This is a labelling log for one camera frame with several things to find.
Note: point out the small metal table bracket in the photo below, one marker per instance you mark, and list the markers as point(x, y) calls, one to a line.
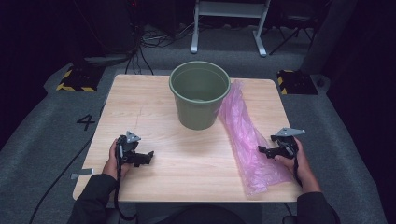
point(82, 173)

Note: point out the black equipment box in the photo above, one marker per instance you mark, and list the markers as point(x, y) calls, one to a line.
point(165, 12)
point(115, 25)

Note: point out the person's left hand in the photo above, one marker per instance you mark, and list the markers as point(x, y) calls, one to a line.
point(111, 166)

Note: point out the person's dark clothed lap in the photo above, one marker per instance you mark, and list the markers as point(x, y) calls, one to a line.
point(199, 216)

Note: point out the white metal desk frame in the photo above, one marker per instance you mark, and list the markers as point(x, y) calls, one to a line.
point(230, 9)

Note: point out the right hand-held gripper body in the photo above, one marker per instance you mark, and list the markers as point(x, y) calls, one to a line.
point(288, 146)

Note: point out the pink plastic bag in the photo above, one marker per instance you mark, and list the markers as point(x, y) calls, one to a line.
point(249, 146)

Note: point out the green plastic bucket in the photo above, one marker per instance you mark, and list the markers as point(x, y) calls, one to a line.
point(196, 115)

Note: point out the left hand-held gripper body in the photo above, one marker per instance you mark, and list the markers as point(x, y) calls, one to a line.
point(127, 149)

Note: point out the black yellow striped stand base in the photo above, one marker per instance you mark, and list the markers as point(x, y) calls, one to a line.
point(79, 79)
point(297, 82)

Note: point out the black tripod stand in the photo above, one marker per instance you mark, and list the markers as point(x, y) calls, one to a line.
point(292, 31)

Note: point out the grey curtain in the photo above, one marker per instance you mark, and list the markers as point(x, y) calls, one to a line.
point(330, 34)

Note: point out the person's right hand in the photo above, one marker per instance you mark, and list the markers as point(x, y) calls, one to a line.
point(303, 174)

